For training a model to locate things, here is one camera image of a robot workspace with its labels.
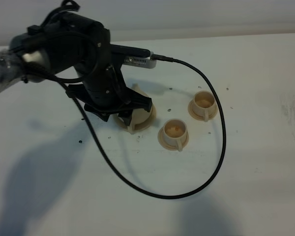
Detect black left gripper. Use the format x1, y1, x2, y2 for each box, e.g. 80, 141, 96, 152
40, 11, 152, 126

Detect beige ceramic teapot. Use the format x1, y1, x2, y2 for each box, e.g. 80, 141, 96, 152
117, 83, 154, 135

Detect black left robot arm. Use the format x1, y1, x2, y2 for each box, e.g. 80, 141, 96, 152
0, 10, 156, 132

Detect beige teapot saucer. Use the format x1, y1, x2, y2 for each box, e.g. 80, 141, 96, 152
113, 105, 156, 134

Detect near beige cup saucer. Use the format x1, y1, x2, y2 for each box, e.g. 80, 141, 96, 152
158, 128, 189, 152

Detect beige cup saucer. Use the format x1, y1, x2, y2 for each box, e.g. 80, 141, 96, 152
158, 128, 189, 152
188, 101, 218, 122

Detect near beige teacup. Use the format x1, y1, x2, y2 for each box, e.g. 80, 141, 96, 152
162, 119, 188, 152

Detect beige teacup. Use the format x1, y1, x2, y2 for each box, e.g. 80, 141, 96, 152
192, 91, 216, 118
162, 119, 188, 152

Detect far beige cup saucer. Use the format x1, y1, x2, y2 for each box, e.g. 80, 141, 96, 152
188, 101, 218, 122

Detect far beige teacup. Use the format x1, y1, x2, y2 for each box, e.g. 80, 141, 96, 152
192, 91, 216, 118

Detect black braided camera cable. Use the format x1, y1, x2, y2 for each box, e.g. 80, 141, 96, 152
22, 0, 227, 200

